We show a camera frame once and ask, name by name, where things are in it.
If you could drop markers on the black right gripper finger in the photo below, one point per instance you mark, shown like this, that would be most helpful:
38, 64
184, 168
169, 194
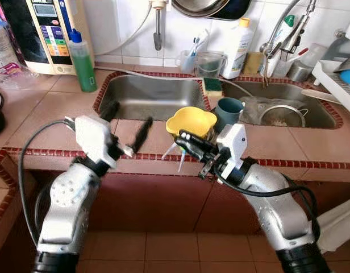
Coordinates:
195, 153
192, 139

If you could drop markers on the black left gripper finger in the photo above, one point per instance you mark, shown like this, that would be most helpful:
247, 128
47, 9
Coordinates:
144, 133
109, 111

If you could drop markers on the silver metal spoon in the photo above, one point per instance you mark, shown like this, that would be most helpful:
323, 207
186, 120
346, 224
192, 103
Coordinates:
170, 152

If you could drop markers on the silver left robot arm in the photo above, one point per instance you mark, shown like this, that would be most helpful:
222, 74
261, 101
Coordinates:
70, 205

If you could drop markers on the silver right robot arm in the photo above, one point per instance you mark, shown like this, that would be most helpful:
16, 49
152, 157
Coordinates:
277, 210

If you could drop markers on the stainless steel sink basin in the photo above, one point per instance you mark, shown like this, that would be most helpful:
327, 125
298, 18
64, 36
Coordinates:
158, 96
260, 91

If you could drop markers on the green dish soap bottle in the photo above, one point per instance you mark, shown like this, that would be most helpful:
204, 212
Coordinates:
83, 68

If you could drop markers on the green yellow sponge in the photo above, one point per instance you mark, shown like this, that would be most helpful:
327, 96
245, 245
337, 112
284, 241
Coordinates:
212, 85

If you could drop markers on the maroon cabinet door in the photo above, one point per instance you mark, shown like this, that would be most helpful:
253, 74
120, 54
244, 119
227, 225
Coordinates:
220, 216
152, 202

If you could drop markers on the clear plastic measuring jug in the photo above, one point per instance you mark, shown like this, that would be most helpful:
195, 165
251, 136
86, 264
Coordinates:
210, 67

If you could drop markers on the clear toothbrush cup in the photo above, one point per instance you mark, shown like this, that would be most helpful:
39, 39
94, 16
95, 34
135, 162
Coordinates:
186, 62

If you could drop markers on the steel mesh strainer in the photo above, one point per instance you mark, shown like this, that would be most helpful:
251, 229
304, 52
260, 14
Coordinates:
283, 116

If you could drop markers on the blue toothbrush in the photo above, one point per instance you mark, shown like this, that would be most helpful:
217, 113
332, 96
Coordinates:
194, 48

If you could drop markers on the white detergent bottle yellow cap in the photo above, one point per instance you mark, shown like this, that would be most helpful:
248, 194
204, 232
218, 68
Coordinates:
237, 54

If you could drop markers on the yellow sponge block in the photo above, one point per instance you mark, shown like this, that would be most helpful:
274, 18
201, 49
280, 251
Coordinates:
253, 63

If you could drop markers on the white toothbrush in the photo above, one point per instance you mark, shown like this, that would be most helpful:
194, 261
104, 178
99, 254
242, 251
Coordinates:
203, 37

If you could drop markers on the beige water purifier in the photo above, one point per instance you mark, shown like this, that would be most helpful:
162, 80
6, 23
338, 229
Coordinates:
27, 40

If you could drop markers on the white dish rack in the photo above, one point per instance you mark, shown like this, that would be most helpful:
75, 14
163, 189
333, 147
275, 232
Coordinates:
334, 85

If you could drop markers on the white tap diverter valve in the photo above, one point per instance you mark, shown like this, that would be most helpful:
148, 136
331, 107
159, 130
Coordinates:
158, 4

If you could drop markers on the large steel mixing bowl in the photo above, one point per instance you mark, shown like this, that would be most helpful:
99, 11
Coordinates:
340, 54

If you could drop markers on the pale wooden spatula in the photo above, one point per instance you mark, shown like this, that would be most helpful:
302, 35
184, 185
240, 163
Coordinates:
317, 95

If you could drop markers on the clear jar white lid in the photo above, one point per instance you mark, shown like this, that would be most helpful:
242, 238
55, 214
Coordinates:
1, 51

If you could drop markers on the small steel cup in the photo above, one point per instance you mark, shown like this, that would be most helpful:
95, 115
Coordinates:
300, 73

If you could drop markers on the white cloth towel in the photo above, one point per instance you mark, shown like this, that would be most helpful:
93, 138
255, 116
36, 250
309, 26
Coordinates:
340, 224

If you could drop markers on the hanging steel pan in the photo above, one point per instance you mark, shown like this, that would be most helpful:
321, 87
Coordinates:
198, 7

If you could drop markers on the dark blue hanging pan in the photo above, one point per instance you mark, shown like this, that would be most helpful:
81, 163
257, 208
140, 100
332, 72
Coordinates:
237, 8

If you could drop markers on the clear plastic tub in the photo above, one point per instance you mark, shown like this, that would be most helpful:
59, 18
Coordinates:
316, 54

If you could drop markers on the chrome swivel faucet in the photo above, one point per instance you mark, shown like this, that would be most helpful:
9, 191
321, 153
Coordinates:
291, 34

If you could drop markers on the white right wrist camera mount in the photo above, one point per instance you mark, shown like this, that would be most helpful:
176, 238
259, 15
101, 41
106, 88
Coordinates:
232, 145

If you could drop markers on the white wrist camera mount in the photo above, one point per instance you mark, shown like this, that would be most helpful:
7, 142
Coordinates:
232, 145
95, 136

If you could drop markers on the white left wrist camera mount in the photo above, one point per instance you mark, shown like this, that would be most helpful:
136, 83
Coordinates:
95, 136

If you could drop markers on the steel wall tap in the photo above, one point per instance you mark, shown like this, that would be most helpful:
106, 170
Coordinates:
158, 37

